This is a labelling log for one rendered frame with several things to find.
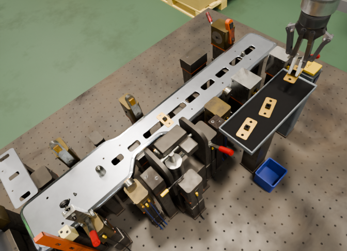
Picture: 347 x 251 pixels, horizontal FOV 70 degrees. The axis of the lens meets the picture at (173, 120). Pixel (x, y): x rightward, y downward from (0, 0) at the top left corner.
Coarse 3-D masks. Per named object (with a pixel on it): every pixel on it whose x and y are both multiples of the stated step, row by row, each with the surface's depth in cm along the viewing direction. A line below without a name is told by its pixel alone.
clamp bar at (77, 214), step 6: (60, 204) 71; (66, 204) 72; (66, 210) 71; (72, 210) 70; (78, 210) 72; (84, 210) 79; (66, 216) 69; (72, 216) 70; (78, 216) 75; (84, 216) 78; (90, 216) 82; (78, 222) 78; (84, 222) 82
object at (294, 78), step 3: (294, 66) 88; (297, 66) 88; (294, 69) 87; (303, 69) 87; (291, 72) 85; (294, 72) 86; (300, 72) 86; (288, 75) 86; (291, 75) 86; (294, 75) 85; (285, 78) 85; (288, 78) 85; (291, 78) 85; (294, 78) 85; (288, 81) 85; (291, 81) 84; (294, 81) 84
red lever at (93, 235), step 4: (88, 220) 81; (88, 224) 79; (92, 224) 80; (88, 228) 77; (92, 228) 76; (92, 232) 74; (96, 232) 75; (92, 236) 73; (96, 236) 73; (92, 240) 71; (96, 240) 71; (92, 244) 71; (96, 244) 71
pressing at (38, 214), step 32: (224, 64) 123; (256, 64) 120; (128, 128) 110; (160, 128) 107; (96, 160) 103; (128, 160) 101; (64, 192) 97; (96, 192) 95; (32, 224) 91; (64, 224) 90
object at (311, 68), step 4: (308, 64) 95; (312, 64) 95; (316, 64) 95; (304, 68) 94; (308, 68) 94; (312, 68) 94; (316, 68) 94; (320, 68) 94; (308, 72) 93; (312, 72) 93; (316, 72) 93
